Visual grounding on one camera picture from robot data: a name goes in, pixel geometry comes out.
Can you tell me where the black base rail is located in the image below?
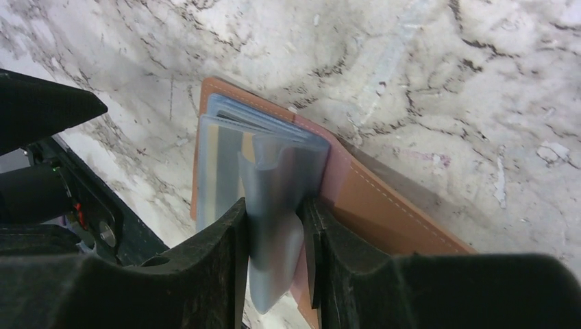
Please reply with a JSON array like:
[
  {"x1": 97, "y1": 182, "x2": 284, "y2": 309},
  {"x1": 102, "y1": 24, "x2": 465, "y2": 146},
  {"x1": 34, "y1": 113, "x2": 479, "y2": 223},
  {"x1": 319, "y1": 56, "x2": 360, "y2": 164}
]
[{"x1": 25, "y1": 138, "x2": 169, "y2": 266}]

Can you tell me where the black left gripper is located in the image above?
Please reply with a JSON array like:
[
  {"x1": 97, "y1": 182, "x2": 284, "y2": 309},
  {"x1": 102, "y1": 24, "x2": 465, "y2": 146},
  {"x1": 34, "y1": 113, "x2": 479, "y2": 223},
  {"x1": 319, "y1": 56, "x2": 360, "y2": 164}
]
[{"x1": 0, "y1": 69, "x2": 109, "y2": 255}]

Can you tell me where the brown leather card holder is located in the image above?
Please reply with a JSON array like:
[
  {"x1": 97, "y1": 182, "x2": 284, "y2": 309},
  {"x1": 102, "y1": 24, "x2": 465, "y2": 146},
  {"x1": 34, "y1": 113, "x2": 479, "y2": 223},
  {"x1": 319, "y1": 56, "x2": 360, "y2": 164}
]
[{"x1": 190, "y1": 77, "x2": 473, "y2": 328}]

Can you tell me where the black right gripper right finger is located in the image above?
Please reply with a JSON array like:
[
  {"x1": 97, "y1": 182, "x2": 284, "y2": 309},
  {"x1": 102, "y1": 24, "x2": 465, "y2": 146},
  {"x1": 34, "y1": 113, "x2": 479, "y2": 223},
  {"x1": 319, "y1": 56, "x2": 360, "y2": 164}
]
[{"x1": 299, "y1": 198, "x2": 580, "y2": 328}]

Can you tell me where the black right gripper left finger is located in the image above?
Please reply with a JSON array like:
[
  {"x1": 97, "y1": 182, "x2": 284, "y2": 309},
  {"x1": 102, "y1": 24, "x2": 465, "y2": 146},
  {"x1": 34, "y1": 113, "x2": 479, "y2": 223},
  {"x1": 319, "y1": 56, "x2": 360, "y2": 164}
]
[{"x1": 1, "y1": 199, "x2": 248, "y2": 328}]

